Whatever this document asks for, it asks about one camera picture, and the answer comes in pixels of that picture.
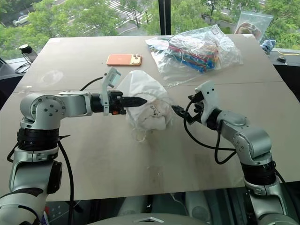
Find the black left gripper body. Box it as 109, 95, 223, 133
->
108, 90, 127, 116

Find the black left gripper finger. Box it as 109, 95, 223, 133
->
122, 101, 147, 108
122, 96, 148, 103

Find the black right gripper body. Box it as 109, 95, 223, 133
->
185, 91, 207, 124

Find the white drawstring bag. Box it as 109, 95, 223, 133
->
116, 69, 176, 143

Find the clear bag of colourful items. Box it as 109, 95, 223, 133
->
145, 24, 244, 88

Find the clear zip bag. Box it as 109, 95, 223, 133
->
234, 10, 274, 45

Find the orange smartphone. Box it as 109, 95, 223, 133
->
106, 53, 143, 67

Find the blue cloth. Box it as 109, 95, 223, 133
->
261, 39, 277, 53

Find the black side table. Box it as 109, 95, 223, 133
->
269, 47, 300, 105

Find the black stand with round head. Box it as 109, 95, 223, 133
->
15, 44, 39, 74

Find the grey robot torso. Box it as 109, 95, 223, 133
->
88, 211, 213, 225

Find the white car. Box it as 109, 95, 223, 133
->
11, 14, 30, 27

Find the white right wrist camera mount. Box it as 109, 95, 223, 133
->
194, 80, 220, 123

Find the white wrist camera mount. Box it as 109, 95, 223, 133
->
194, 80, 220, 123
100, 67, 122, 117

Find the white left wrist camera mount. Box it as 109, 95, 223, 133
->
100, 67, 122, 117

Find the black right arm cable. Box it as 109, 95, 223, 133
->
183, 100, 238, 165

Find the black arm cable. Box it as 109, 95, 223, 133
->
183, 100, 238, 165
57, 76, 106, 203

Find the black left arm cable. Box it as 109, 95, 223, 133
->
57, 76, 106, 203

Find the dark window frame post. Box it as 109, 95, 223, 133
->
158, 0, 172, 36

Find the yellow cable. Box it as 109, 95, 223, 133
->
273, 48, 300, 57

